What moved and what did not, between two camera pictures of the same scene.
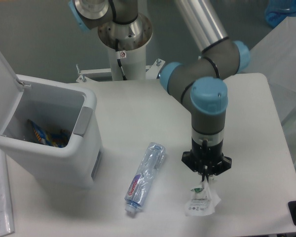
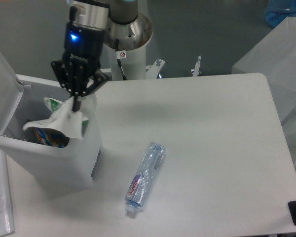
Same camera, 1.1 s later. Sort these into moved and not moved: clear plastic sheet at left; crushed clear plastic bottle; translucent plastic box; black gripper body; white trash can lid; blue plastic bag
Moved: black gripper body
Not moved: crushed clear plastic bottle; blue plastic bag; translucent plastic box; white trash can lid; clear plastic sheet at left
